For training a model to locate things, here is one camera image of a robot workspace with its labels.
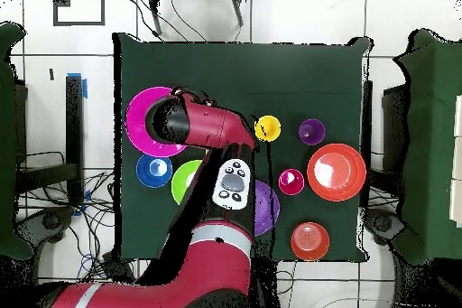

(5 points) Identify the pink bowl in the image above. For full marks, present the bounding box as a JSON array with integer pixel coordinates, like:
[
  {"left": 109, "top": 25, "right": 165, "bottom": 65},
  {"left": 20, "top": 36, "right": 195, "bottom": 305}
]
[{"left": 124, "top": 86, "right": 189, "bottom": 158}]

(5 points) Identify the yellow cup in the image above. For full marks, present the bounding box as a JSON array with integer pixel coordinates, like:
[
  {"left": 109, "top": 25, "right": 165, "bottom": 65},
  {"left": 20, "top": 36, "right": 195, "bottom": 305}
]
[{"left": 254, "top": 115, "right": 282, "bottom": 143}]

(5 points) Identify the green bowl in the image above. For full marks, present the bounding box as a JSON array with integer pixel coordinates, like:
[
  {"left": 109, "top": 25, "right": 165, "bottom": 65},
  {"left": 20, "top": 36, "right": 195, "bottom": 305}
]
[{"left": 171, "top": 159, "right": 203, "bottom": 206}]

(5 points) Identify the red cup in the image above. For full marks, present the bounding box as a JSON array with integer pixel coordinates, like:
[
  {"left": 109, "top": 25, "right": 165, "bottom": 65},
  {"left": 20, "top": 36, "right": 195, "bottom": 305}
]
[{"left": 277, "top": 168, "right": 305, "bottom": 196}]

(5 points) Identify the purple bowl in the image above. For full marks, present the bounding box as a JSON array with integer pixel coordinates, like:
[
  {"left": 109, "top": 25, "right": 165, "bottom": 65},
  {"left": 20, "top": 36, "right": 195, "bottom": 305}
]
[{"left": 254, "top": 179, "right": 281, "bottom": 238}]

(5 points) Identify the purple cup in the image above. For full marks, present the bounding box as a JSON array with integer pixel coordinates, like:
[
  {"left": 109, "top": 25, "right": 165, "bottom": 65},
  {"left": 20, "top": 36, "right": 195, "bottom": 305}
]
[{"left": 298, "top": 118, "right": 327, "bottom": 146}]

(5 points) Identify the blue bowl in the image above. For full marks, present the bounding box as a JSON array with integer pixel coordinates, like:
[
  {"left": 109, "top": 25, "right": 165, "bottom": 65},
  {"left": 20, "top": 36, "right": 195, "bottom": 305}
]
[{"left": 135, "top": 154, "right": 173, "bottom": 189}]

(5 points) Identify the large orange bowl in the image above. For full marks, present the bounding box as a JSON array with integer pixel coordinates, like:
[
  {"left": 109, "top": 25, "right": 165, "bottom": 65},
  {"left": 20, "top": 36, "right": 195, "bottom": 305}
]
[{"left": 306, "top": 143, "right": 367, "bottom": 202}]

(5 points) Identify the small orange bowl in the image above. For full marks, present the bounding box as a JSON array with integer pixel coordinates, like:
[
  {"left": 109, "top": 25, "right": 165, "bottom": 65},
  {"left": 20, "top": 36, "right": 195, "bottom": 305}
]
[{"left": 290, "top": 221, "right": 330, "bottom": 262}]

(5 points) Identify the blue tape strip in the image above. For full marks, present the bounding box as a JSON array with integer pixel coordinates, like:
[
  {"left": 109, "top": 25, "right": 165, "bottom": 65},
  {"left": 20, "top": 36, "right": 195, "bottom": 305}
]
[{"left": 67, "top": 72, "right": 88, "bottom": 99}]

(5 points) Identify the black metal stand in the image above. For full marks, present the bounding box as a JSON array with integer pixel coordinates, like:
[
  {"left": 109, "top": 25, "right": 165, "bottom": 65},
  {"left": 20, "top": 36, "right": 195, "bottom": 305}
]
[{"left": 14, "top": 74, "right": 85, "bottom": 208}]

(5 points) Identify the neighbouring dark green tablecloth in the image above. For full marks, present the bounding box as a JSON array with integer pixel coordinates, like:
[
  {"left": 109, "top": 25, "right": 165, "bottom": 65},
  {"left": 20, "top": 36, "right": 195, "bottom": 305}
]
[
  {"left": 0, "top": 21, "right": 33, "bottom": 260},
  {"left": 393, "top": 28, "right": 462, "bottom": 266}
]

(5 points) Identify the grey pedestal leg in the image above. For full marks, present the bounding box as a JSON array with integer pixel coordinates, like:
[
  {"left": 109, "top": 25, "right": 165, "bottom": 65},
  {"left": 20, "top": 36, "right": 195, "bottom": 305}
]
[
  {"left": 15, "top": 206, "right": 75, "bottom": 247},
  {"left": 364, "top": 208, "right": 407, "bottom": 246}
]

